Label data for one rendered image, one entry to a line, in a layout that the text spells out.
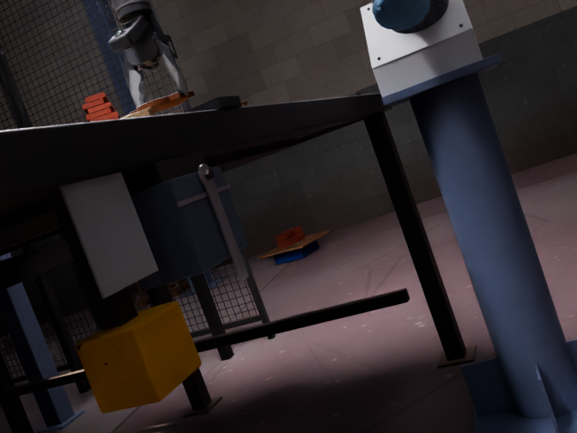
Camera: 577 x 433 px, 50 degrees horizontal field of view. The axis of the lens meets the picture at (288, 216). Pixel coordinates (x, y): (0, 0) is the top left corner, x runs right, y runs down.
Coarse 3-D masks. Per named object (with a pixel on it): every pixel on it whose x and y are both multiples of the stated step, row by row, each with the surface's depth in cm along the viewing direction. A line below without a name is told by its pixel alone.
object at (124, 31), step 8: (128, 24) 123; (136, 24) 121; (144, 24) 125; (120, 32) 118; (128, 32) 117; (136, 32) 120; (112, 40) 118; (120, 40) 117; (128, 40) 117; (112, 48) 118; (120, 48) 118; (128, 48) 120
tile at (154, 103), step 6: (192, 90) 128; (168, 96) 123; (174, 96) 122; (180, 96) 125; (150, 102) 121; (156, 102) 121; (162, 102) 121; (168, 102) 124; (174, 102) 128; (180, 102) 132; (138, 108) 122; (144, 108) 121; (156, 108) 126; (162, 108) 130
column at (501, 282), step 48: (384, 96) 142; (432, 96) 145; (480, 96) 145; (432, 144) 149; (480, 144) 144; (480, 192) 145; (480, 240) 147; (528, 240) 148; (480, 288) 152; (528, 288) 147; (528, 336) 148; (480, 384) 161; (528, 384) 150; (576, 384) 151; (480, 432) 154; (528, 432) 147; (576, 432) 140
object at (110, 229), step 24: (72, 192) 62; (96, 192) 66; (120, 192) 69; (72, 216) 62; (96, 216) 65; (120, 216) 68; (96, 240) 64; (120, 240) 67; (144, 240) 71; (96, 264) 63; (120, 264) 66; (144, 264) 69; (120, 288) 65
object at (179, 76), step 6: (162, 60) 125; (168, 60) 125; (162, 66) 125; (168, 66) 125; (168, 72) 125; (174, 72) 125; (180, 72) 125; (174, 78) 125; (180, 78) 125; (186, 78) 128; (180, 84) 125; (180, 90) 125; (186, 90) 126; (186, 96) 126
